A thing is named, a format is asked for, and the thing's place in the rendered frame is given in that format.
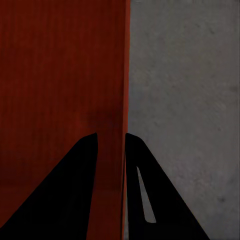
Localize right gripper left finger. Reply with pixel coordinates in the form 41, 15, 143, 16
0, 133, 98, 240

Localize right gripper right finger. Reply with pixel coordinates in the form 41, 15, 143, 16
125, 133, 210, 240

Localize storage box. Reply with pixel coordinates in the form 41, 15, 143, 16
0, 0, 131, 240

